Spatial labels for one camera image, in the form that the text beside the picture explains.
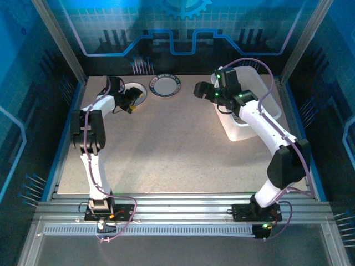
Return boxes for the white plastic bin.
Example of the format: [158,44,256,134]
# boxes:
[210,65,281,142]

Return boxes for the grey patterned plate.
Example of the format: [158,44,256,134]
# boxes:
[121,82,148,106]

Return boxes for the small dark lettered plate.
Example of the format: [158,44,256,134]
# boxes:
[149,73,182,98]

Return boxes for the small electronics board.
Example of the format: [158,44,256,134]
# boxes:
[95,218,117,235]
[251,221,274,241]

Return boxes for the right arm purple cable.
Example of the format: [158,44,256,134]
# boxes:
[221,58,316,242]

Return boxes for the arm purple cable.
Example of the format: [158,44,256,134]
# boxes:
[221,58,316,242]
[84,75,138,242]

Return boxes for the blue table side rail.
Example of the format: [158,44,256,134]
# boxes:
[40,81,85,202]
[281,80,328,202]

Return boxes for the aluminium frame post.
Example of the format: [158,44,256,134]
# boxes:
[278,0,336,85]
[31,0,89,85]

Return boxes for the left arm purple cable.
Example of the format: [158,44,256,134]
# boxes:
[84,75,138,242]

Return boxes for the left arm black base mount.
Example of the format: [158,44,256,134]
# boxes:
[84,203,135,222]

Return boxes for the aluminium frame rail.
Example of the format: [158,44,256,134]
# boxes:
[35,192,333,225]

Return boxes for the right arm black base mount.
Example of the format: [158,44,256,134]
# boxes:
[231,203,282,222]

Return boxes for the slotted cable duct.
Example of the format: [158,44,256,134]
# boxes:
[43,224,256,238]

